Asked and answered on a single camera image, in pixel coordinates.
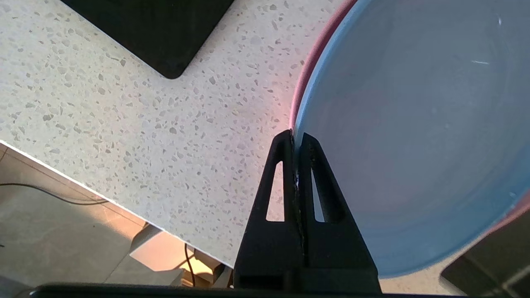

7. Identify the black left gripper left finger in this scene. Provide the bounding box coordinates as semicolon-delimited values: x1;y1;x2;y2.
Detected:
234;129;308;290

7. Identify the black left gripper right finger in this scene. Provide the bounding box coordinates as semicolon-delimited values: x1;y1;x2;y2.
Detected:
298;132;381;293

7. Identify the black glass cooktop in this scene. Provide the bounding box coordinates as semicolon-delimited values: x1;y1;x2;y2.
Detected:
61;0;235;79

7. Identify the thin black floor cable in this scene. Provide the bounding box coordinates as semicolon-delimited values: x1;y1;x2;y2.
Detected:
183;243;196;287
0;183;109;206

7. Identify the beige cardboard box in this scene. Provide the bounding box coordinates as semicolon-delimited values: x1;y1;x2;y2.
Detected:
129;226;232;287

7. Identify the blue plate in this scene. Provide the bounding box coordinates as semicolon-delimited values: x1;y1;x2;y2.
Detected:
292;0;530;279

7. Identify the pink plate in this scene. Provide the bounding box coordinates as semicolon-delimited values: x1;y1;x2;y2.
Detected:
289;0;530;238

